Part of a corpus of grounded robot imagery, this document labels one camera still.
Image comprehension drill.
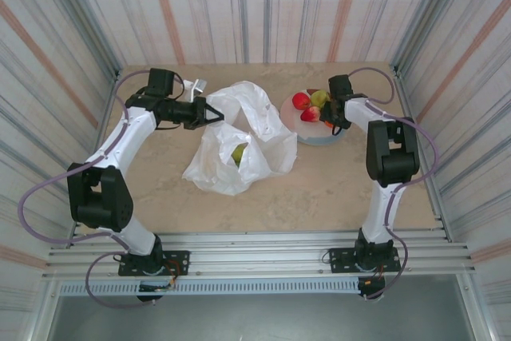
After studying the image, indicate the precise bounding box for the green fruit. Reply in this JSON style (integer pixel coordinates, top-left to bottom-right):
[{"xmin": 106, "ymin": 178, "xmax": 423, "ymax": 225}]
[
  {"xmin": 230, "ymin": 143, "xmax": 248, "ymax": 167},
  {"xmin": 310, "ymin": 89, "xmax": 331, "ymax": 109}
]

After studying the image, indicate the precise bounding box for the red wax apple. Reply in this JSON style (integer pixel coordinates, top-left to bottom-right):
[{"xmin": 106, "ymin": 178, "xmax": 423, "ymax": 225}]
[{"xmin": 299, "ymin": 105, "xmax": 323, "ymax": 123}]

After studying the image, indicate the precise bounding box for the white plastic bag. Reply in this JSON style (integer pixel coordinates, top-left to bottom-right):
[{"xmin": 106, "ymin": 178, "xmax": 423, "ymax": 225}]
[{"xmin": 182, "ymin": 80, "xmax": 299, "ymax": 197}]

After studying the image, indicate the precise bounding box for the round pale plate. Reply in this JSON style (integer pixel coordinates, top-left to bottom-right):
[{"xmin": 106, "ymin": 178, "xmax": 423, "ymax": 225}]
[{"xmin": 280, "ymin": 88, "xmax": 347, "ymax": 147}]

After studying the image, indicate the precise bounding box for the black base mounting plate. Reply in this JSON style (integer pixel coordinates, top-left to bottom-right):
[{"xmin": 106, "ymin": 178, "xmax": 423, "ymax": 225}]
[
  {"xmin": 117, "ymin": 250, "xmax": 191, "ymax": 277},
  {"xmin": 327, "ymin": 247, "xmax": 401, "ymax": 275}
]

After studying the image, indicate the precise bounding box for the green circuit board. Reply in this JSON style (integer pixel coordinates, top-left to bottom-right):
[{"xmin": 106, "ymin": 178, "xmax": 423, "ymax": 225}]
[{"xmin": 139, "ymin": 283, "xmax": 176, "ymax": 293}]

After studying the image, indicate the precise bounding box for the grey metal panel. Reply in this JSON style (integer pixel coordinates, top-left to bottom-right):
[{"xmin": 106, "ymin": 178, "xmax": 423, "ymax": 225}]
[{"xmin": 47, "ymin": 275, "xmax": 478, "ymax": 341}]

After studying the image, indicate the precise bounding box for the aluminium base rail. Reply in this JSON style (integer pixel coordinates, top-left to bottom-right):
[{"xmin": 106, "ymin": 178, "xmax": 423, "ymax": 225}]
[{"xmin": 42, "ymin": 228, "xmax": 477, "ymax": 283}]

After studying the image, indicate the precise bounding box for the perforated grey cable duct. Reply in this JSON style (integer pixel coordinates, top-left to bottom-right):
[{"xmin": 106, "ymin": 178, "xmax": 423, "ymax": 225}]
[{"xmin": 58, "ymin": 279, "xmax": 362, "ymax": 296}]

